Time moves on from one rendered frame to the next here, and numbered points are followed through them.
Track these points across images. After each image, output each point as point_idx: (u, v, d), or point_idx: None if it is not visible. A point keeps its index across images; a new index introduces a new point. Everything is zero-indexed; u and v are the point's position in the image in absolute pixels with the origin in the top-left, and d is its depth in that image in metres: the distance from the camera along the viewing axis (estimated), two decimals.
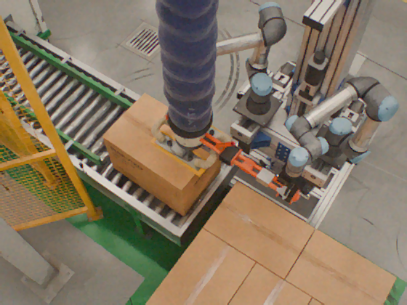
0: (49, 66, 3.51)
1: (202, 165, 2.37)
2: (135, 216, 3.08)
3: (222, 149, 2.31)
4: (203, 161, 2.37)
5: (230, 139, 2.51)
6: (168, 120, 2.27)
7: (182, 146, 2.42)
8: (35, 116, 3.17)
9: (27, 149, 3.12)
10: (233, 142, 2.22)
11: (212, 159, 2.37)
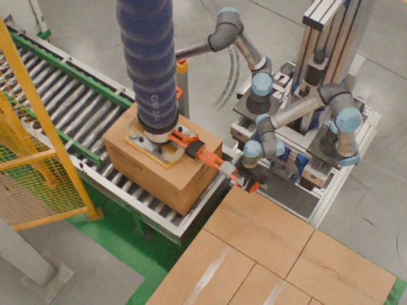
0: (49, 66, 3.51)
1: (170, 160, 2.57)
2: (135, 216, 3.08)
3: (187, 144, 2.52)
4: (171, 155, 2.58)
5: (197, 135, 2.71)
6: (137, 118, 2.48)
7: (151, 141, 2.63)
8: (35, 116, 3.17)
9: (27, 149, 3.12)
10: (196, 137, 2.42)
11: (179, 153, 2.57)
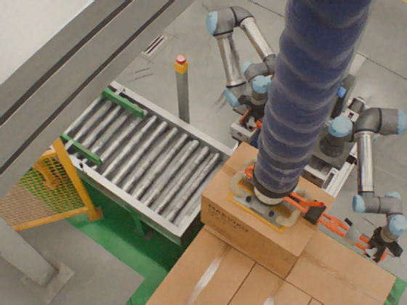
0: None
1: (285, 224, 2.26)
2: (135, 216, 3.08)
3: (307, 208, 2.20)
4: (287, 219, 2.27)
5: None
6: (254, 179, 2.17)
7: (262, 202, 2.31)
8: None
9: None
10: (323, 203, 2.11)
11: (296, 217, 2.26)
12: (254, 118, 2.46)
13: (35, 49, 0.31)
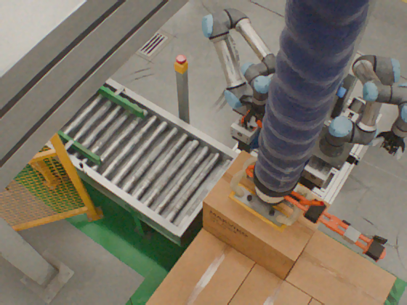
0: None
1: (285, 223, 2.28)
2: (135, 216, 3.08)
3: (307, 208, 2.23)
4: (287, 218, 2.29)
5: None
6: (254, 179, 2.19)
7: (263, 201, 2.34)
8: None
9: None
10: (323, 202, 2.14)
11: (296, 216, 2.28)
12: (255, 117, 2.48)
13: (30, 46, 0.31)
